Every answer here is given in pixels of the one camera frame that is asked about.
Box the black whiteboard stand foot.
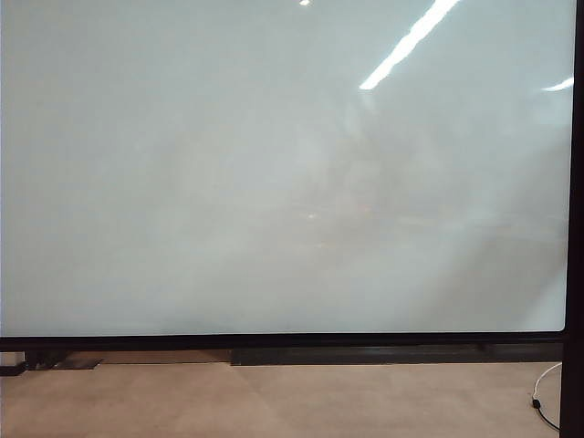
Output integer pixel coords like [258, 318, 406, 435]
[0, 349, 104, 378]

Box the black floor strip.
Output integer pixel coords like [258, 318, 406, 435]
[230, 345, 565, 367]

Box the white glass whiteboard black frame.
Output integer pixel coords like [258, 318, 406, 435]
[0, 0, 579, 353]

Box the black vertical stand post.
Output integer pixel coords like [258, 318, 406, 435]
[559, 0, 584, 438]

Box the thin white cable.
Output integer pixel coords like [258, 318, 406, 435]
[530, 361, 564, 399]

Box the thin black cable with plug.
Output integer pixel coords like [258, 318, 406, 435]
[529, 396, 562, 431]

